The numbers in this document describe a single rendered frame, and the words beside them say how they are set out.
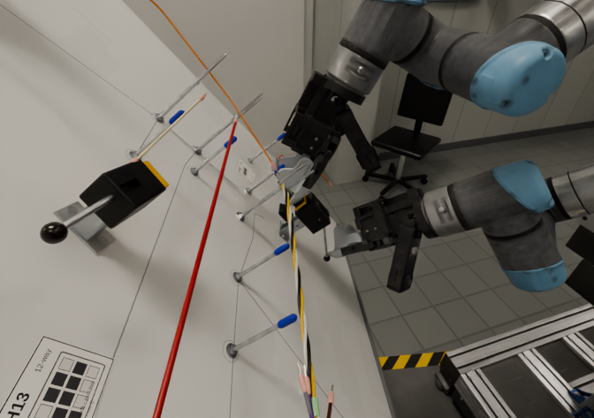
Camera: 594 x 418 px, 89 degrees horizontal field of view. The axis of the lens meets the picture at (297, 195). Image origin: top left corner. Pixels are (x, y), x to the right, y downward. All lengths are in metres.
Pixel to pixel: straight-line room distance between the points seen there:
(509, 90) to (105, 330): 0.43
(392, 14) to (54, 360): 0.47
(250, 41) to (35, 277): 2.18
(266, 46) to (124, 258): 2.15
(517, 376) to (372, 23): 1.46
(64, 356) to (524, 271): 0.53
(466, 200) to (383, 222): 0.13
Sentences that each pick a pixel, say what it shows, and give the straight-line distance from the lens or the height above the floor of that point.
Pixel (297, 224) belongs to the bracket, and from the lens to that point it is 0.59.
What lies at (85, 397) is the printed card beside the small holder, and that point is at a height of 1.27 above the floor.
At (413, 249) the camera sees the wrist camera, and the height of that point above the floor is 1.12.
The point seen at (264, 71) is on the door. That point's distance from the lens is 2.40.
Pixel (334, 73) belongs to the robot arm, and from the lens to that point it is 0.46.
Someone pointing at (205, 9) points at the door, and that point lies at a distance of 2.30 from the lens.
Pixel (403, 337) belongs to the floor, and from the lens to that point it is 1.79.
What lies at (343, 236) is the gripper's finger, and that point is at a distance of 0.59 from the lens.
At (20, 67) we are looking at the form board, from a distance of 0.42.
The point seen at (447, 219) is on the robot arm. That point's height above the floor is 1.20.
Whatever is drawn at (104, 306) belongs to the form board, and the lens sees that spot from 0.29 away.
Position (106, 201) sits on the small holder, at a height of 1.36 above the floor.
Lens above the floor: 1.48
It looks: 35 degrees down
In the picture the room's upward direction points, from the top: straight up
